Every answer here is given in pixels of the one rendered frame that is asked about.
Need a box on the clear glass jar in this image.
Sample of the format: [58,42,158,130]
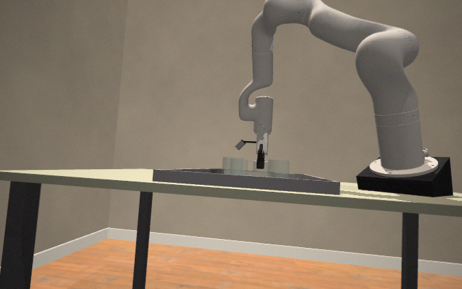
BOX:
[253,161,268,173]
[267,160,290,178]
[222,157,244,175]
[242,160,248,175]

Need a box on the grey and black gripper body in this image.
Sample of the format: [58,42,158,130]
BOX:
[254,131,270,155]

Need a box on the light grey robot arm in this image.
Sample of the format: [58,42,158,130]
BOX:
[238,0,438,177]

